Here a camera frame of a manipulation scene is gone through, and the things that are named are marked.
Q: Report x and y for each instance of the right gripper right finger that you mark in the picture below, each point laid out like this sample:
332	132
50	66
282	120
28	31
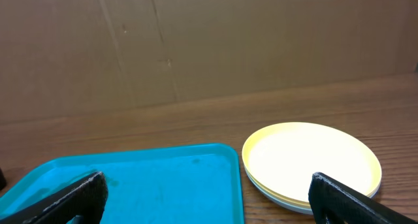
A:
335	203

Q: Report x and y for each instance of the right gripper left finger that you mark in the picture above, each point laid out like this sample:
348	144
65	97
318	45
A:
81	202

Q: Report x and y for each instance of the teal plastic tray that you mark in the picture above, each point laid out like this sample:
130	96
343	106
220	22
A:
183	184

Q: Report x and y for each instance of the green plate top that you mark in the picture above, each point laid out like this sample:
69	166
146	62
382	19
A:
302	206

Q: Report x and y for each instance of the green plate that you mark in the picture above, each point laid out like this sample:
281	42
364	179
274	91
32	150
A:
305	145
302	206

